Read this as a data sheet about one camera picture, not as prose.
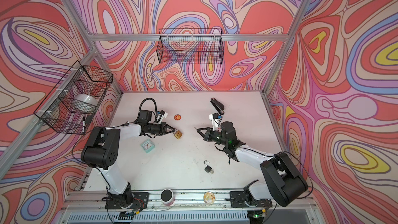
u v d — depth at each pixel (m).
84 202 0.75
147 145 0.90
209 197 0.75
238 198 0.74
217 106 1.08
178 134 0.92
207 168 0.84
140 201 0.72
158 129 0.85
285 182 0.42
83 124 0.72
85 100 0.73
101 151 0.49
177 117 1.05
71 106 0.73
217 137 0.73
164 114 0.90
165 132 0.86
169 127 0.89
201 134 0.80
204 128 0.79
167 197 0.71
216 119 0.77
